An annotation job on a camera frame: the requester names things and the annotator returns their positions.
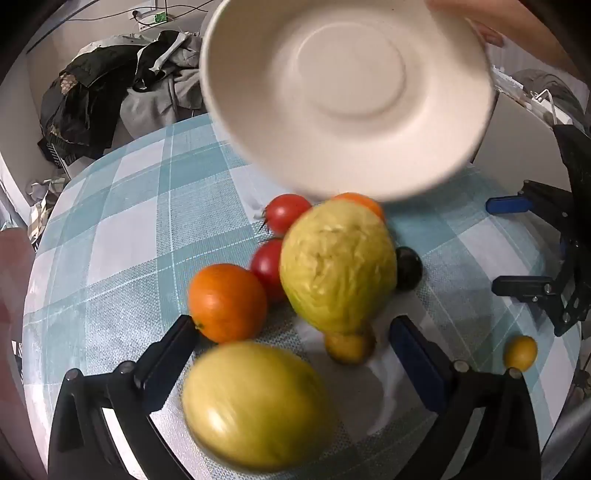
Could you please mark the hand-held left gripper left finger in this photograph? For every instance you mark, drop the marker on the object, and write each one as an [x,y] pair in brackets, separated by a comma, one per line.
[171,361]

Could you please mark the yellow-green guava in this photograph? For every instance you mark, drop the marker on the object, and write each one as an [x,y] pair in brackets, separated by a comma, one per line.
[254,406]
[337,267]

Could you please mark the crumpled cloth pile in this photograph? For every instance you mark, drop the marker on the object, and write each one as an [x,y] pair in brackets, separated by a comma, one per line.
[41,207]

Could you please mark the small yellow kumquat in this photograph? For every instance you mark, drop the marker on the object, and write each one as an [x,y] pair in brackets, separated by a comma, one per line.
[520,353]
[348,349]

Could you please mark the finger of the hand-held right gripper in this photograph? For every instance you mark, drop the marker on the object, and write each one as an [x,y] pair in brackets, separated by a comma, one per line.
[505,204]
[515,286]

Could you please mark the white cabinet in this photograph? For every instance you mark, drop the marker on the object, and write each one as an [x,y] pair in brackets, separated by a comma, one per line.
[517,138]

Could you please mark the teal checked tablecloth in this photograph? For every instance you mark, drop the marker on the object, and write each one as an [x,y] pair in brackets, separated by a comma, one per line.
[115,230]

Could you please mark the dark plum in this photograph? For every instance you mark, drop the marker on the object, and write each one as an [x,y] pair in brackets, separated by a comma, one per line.
[409,270]

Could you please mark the white power strip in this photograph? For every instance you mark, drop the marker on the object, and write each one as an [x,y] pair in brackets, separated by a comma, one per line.
[152,19]

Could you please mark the orange tangerine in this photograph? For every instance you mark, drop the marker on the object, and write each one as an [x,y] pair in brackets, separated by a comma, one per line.
[226,302]
[364,203]

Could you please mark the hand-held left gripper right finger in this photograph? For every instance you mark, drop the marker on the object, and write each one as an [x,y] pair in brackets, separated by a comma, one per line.
[412,356]

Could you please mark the dark jacket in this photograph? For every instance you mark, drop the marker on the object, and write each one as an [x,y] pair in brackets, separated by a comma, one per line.
[78,106]

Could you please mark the person's right forearm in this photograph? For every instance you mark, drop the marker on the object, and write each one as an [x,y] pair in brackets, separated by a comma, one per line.
[540,32]

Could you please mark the grey garment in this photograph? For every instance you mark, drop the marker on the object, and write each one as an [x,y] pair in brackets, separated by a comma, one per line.
[152,106]

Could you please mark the person's right hand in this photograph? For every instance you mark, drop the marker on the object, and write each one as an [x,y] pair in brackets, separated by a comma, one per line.
[480,18]

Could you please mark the red tomato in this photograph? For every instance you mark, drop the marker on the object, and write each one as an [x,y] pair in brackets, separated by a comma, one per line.
[286,212]
[268,267]

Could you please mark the white bowl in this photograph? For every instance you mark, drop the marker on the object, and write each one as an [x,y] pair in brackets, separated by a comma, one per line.
[346,92]

